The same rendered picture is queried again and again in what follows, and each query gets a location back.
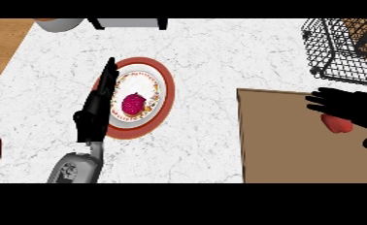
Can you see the red bell pepper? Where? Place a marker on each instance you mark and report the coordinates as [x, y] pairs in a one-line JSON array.
[[336, 124]]

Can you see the grey round pot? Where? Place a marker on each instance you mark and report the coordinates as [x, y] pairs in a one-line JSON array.
[[60, 24]]

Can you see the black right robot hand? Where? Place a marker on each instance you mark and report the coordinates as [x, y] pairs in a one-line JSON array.
[[342, 103]]

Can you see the brown tray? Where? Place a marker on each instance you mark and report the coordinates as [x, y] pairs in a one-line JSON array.
[[301, 138]]

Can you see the grey appliance with black legs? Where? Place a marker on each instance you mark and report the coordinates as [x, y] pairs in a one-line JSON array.
[[129, 23]]

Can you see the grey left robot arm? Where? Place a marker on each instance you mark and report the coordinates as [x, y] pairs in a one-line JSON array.
[[76, 167]]

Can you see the red round placemat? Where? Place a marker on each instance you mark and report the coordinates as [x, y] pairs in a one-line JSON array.
[[162, 93]]

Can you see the white patterned plate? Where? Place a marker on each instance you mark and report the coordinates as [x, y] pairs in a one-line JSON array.
[[153, 83]]

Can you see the pink frosted cupcake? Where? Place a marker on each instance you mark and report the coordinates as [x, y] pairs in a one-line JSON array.
[[134, 104]]

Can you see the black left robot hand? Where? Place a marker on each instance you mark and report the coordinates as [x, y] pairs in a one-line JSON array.
[[98, 106]]

